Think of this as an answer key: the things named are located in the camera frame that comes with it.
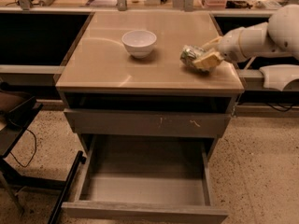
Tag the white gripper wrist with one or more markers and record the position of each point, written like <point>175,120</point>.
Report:
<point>230,48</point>

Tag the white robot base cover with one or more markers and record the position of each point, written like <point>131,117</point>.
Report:
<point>279,76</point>

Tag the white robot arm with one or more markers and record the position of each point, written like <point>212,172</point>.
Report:
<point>277,37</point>

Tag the grey drawer cabinet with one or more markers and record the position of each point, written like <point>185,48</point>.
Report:
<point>102,75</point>

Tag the closed grey top drawer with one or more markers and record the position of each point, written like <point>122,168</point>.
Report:
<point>144,123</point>

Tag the open grey middle drawer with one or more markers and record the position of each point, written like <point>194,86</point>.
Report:
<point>139,178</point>

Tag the white ceramic bowl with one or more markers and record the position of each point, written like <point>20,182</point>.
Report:
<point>139,43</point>

